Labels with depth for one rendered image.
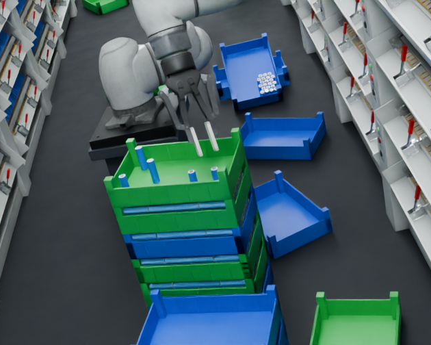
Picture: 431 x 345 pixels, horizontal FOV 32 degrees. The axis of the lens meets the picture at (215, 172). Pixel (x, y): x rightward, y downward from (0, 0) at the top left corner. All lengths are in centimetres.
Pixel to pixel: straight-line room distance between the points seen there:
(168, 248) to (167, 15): 57
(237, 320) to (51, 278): 81
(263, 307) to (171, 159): 46
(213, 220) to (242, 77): 143
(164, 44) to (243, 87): 142
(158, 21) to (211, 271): 63
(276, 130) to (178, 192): 112
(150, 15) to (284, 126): 120
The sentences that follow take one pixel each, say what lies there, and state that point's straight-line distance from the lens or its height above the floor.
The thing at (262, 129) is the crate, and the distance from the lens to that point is 284.
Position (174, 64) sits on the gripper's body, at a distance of 170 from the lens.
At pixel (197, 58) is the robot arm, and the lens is 259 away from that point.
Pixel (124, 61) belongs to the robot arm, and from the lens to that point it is 253.
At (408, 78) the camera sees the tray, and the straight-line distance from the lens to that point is 176.
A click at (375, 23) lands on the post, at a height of 63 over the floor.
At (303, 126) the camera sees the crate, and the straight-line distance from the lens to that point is 277.
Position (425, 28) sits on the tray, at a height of 74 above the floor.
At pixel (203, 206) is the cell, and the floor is 38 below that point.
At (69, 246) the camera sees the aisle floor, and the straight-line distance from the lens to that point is 251.
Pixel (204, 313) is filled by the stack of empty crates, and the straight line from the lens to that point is 181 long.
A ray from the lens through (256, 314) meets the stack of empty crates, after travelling 177.
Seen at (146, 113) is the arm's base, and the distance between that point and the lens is 259.
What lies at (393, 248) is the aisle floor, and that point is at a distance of 215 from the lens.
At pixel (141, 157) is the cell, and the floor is 45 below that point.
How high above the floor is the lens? 133
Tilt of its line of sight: 30 degrees down
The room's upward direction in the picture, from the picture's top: 14 degrees counter-clockwise
